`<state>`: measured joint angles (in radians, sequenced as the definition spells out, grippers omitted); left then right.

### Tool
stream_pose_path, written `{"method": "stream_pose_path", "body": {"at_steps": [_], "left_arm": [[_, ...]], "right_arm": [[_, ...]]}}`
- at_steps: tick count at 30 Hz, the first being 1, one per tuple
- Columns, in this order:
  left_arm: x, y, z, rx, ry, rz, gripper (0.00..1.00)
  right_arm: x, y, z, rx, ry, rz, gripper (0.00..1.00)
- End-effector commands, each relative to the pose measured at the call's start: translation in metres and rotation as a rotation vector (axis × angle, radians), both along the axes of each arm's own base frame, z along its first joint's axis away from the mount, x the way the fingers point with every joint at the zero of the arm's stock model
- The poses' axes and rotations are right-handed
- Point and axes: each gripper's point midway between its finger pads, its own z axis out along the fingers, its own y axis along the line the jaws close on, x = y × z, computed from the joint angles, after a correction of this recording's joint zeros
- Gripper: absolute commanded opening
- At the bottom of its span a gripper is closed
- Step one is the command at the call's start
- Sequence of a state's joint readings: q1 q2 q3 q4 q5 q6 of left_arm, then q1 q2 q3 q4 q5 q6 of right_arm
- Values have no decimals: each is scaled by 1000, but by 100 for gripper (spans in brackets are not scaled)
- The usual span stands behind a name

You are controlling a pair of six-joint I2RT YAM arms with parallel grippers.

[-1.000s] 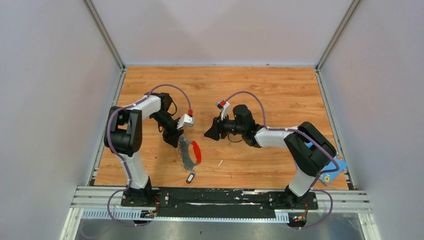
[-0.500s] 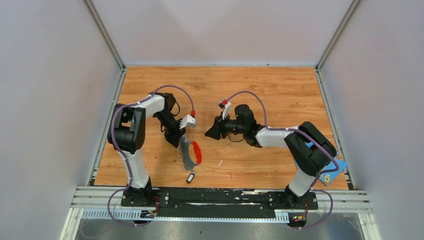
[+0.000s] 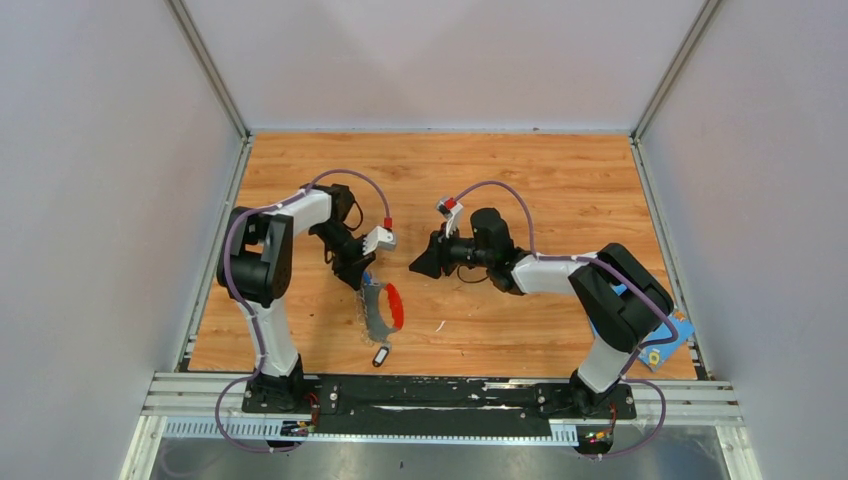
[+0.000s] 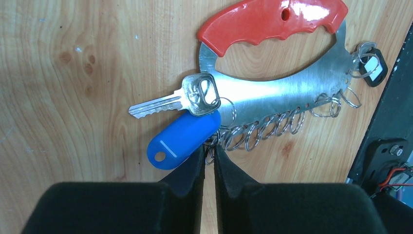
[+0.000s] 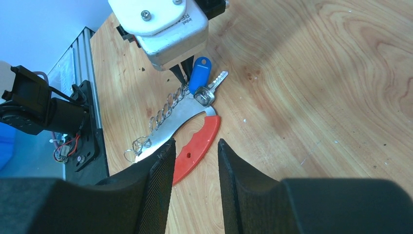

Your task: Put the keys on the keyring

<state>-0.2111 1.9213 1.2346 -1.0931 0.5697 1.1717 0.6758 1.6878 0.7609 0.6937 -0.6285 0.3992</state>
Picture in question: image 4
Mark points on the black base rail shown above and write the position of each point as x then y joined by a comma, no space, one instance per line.
384,161

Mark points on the red handled metal key holder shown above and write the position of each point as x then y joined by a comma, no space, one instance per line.
277,61

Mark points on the blue tag key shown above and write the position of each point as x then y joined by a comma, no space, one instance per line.
199,100

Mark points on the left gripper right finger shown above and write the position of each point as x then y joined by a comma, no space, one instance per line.
245,206

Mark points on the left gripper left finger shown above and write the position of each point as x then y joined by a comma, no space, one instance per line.
172,205

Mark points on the black tag key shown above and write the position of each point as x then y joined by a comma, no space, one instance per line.
369,64

